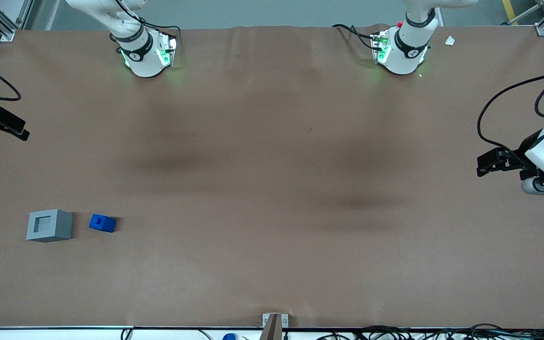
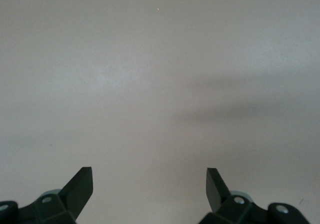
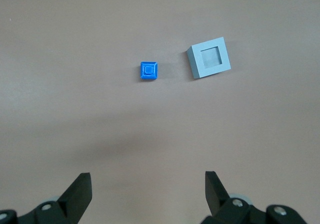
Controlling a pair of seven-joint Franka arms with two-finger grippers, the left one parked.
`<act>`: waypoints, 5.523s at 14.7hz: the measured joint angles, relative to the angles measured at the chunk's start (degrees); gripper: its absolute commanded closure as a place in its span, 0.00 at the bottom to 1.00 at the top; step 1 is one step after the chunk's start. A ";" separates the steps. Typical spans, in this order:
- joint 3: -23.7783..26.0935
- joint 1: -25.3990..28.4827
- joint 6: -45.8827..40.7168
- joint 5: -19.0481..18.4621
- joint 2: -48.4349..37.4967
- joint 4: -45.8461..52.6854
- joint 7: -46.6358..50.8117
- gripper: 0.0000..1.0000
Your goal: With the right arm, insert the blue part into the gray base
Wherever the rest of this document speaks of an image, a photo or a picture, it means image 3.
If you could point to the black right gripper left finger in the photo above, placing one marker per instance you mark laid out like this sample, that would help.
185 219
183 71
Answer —
75 199

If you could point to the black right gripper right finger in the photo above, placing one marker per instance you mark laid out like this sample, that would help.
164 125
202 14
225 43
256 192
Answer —
216 199

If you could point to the small blue square part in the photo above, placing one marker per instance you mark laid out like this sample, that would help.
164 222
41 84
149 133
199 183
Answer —
148 70

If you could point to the gray square base block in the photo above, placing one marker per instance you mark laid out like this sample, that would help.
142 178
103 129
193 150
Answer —
202 69

